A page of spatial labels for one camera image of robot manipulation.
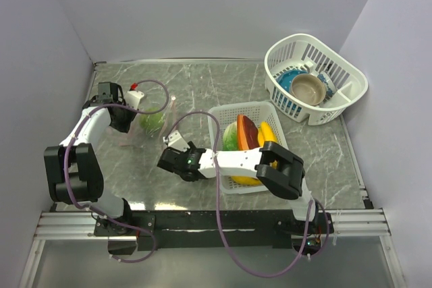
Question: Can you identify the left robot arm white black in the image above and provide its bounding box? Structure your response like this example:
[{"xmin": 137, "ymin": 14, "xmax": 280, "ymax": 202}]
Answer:
[{"xmin": 44, "ymin": 82, "xmax": 145, "ymax": 235}]

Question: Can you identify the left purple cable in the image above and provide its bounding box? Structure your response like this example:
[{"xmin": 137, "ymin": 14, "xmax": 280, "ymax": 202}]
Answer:
[{"xmin": 63, "ymin": 79, "xmax": 169, "ymax": 264}]

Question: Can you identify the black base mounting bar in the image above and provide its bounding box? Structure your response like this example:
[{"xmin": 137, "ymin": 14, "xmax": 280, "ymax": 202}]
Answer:
[{"xmin": 94, "ymin": 210, "xmax": 334, "ymax": 255}]

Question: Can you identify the aluminium frame rail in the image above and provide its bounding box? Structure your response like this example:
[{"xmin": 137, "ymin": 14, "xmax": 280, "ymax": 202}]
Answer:
[{"xmin": 20, "ymin": 208, "xmax": 406, "ymax": 287}]

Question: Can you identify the fake green lettuce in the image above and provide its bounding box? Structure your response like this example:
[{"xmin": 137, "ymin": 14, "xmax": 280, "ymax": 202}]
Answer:
[{"xmin": 222, "ymin": 122, "xmax": 238, "ymax": 151}]

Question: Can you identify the white slatted dish basket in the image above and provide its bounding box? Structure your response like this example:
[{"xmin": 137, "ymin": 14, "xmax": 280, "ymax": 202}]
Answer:
[{"xmin": 264, "ymin": 33, "xmax": 369, "ymax": 125}]

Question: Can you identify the clear zip bag pink slider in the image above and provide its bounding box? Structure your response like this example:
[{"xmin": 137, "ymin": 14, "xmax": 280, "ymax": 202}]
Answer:
[{"xmin": 105, "ymin": 95, "xmax": 177, "ymax": 147}]

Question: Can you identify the blue plate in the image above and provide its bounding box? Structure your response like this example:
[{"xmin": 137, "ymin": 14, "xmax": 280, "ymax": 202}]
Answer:
[{"xmin": 276, "ymin": 69, "xmax": 306, "ymax": 93}]

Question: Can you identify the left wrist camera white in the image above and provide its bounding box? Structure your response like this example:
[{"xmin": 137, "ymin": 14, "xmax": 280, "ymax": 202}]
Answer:
[{"xmin": 124, "ymin": 90, "xmax": 145, "ymax": 110}]

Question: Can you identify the beige bowl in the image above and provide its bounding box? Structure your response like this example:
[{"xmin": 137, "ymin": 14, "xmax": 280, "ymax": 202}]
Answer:
[{"xmin": 289, "ymin": 74, "xmax": 327, "ymax": 106}]

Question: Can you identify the fake green apple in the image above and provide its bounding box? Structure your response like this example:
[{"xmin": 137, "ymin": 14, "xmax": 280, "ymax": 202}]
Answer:
[{"xmin": 138, "ymin": 111, "xmax": 165, "ymax": 135}]

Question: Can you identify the fake yellow banana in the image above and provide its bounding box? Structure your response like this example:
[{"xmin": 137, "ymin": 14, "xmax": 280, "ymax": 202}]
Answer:
[{"xmin": 223, "ymin": 163, "xmax": 263, "ymax": 186}]

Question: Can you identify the fake yellow mango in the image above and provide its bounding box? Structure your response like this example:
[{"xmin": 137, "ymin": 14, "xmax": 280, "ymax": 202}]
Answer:
[{"xmin": 257, "ymin": 121, "xmax": 278, "ymax": 147}]

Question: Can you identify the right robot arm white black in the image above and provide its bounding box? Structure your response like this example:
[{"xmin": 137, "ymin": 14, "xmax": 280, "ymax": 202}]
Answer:
[{"xmin": 157, "ymin": 142, "xmax": 319, "ymax": 234}]

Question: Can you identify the white blue patterned dish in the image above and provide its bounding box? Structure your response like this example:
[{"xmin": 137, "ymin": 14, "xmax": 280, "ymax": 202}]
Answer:
[{"xmin": 317, "ymin": 72, "xmax": 337, "ymax": 98}]

